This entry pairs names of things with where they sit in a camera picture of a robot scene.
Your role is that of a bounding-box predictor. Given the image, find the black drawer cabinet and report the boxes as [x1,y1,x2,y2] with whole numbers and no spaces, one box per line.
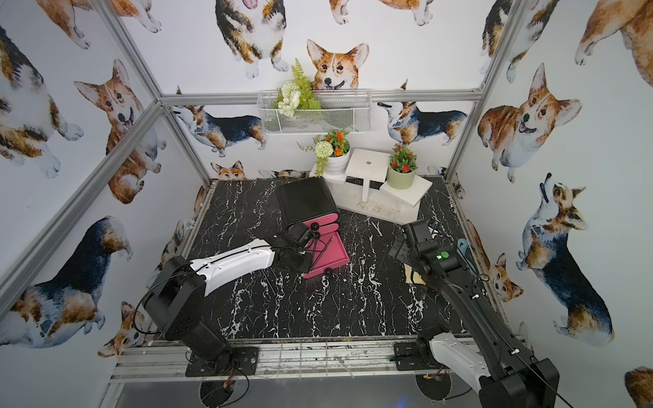
[275,178,339,226]

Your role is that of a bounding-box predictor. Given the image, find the pink top drawer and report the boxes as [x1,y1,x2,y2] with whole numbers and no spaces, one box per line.
[304,212,339,233]

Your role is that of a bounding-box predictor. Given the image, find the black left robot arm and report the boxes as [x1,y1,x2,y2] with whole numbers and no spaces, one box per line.
[139,223,320,372]

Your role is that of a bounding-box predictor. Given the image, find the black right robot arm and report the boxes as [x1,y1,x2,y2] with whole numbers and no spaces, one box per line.
[389,220,559,407]

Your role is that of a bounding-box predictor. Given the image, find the yellow sticky note pad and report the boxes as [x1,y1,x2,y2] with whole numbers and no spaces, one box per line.
[410,269,426,286]

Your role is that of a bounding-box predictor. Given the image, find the teal plastic scoop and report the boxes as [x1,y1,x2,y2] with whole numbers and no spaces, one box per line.
[457,238,475,268]

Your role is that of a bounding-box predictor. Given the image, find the white wooden stand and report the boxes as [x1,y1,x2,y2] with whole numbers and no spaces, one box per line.
[311,148,433,224]

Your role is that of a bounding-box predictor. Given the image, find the green pot red flowers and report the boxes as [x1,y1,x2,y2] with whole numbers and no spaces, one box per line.
[386,144,418,190]

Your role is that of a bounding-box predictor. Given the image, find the white pot orange flowers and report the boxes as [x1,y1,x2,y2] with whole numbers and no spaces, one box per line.
[297,130,350,178]

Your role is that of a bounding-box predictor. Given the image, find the green fern with white flowers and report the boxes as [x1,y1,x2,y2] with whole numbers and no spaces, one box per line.
[272,59,321,118]

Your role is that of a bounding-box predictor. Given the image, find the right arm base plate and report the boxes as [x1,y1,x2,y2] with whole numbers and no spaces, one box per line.
[389,342,440,372]

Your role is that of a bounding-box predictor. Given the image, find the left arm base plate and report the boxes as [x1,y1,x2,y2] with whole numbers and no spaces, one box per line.
[185,347,260,377]

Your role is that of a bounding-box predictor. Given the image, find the white wire basket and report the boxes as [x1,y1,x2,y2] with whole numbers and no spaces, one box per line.
[257,89,372,135]

